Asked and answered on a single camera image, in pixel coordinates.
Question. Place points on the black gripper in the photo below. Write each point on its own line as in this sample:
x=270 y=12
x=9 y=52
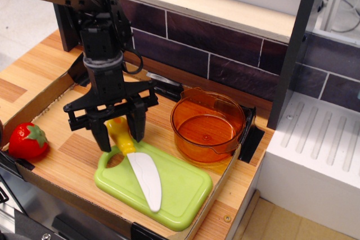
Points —
x=109 y=97

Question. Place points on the red toy strawberry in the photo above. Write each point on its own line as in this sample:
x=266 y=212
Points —
x=27 y=141

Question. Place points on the green plastic cutting board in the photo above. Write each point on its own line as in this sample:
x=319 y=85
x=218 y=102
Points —
x=184 y=187

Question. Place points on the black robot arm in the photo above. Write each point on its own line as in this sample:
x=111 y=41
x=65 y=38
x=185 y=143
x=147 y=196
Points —
x=104 y=32

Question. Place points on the orange transparent plastic pot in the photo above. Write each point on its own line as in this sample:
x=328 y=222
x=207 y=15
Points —
x=207 y=125

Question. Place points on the cardboard fence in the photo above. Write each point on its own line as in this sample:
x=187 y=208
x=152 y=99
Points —
x=57 y=189

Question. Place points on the yellow handled white toy knife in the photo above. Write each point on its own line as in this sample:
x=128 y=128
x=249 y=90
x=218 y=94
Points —
x=142 y=164

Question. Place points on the aluminium frame profile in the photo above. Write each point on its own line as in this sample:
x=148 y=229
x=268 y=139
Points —
x=333 y=1

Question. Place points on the white dish drying rack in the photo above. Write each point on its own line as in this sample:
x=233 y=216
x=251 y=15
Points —
x=311 y=165

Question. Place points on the dark grey vertical post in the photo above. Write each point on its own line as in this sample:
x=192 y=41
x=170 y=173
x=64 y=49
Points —
x=304 y=23

